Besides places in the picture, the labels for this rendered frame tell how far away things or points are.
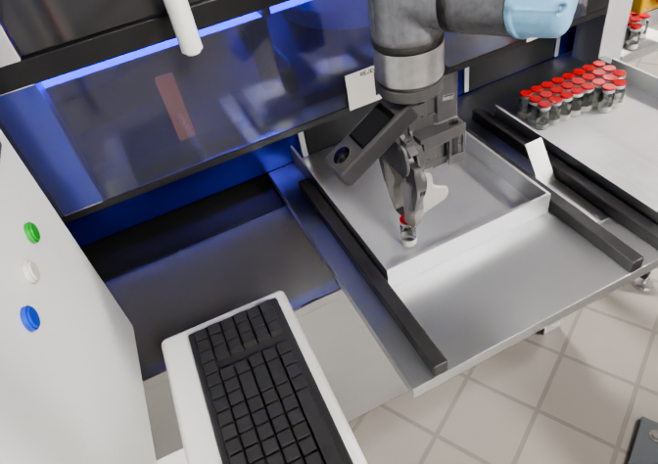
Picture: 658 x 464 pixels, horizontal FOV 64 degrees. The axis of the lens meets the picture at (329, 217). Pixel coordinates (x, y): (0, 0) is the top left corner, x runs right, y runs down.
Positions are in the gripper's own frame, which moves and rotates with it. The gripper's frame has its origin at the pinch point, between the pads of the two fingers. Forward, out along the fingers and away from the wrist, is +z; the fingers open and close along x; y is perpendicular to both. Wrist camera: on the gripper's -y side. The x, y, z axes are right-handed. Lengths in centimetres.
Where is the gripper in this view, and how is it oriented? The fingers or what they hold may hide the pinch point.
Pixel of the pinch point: (403, 216)
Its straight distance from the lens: 72.2
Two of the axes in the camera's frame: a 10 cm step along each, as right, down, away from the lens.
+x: -4.2, -5.7, 7.1
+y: 9.0, -3.9, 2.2
